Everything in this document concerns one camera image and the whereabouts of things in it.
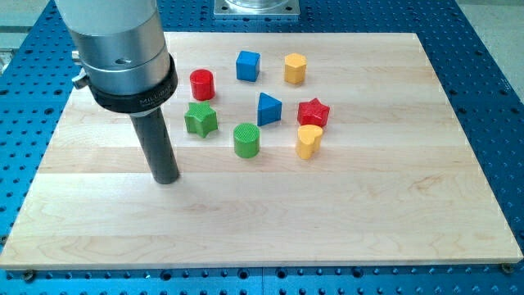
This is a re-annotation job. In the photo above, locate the blue perforated metal table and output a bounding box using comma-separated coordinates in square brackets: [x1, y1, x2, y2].
[1, 1, 523, 294]

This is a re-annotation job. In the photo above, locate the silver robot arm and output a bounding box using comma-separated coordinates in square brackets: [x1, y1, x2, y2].
[56, 0, 179, 184]

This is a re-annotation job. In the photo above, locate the black tool clamp collar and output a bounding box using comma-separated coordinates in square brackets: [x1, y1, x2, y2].
[88, 54, 178, 114]

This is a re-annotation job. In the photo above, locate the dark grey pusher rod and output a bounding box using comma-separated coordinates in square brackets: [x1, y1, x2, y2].
[131, 108, 179, 184]

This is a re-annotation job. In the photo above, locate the green star block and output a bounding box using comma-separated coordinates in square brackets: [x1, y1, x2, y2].
[184, 101, 219, 138]

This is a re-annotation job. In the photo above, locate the blue cube block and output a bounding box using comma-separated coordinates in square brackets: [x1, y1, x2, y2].
[236, 51, 260, 82]

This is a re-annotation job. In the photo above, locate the red star block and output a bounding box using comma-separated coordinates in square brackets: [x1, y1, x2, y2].
[297, 98, 330, 128]

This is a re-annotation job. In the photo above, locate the green cylinder block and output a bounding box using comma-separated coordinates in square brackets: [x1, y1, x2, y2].
[233, 123, 260, 158]

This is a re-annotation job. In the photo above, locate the blue triangle block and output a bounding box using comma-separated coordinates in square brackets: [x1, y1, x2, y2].
[257, 93, 282, 126]

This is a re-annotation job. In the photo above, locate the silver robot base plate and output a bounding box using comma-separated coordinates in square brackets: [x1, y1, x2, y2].
[212, 0, 300, 20]

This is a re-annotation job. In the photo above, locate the yellow heart block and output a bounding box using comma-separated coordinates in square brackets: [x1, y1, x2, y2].
[296, 125, 323, 160]

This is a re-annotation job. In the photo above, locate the red cylinder block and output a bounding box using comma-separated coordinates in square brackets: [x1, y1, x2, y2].
[190, 69, 215, 101]

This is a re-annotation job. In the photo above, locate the wooden board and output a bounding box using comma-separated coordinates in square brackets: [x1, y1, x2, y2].
[1, 33, 522, 270]

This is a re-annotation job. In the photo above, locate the yellow hexagon block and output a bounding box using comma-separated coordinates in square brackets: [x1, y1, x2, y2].
[284, 52, 307, 84]

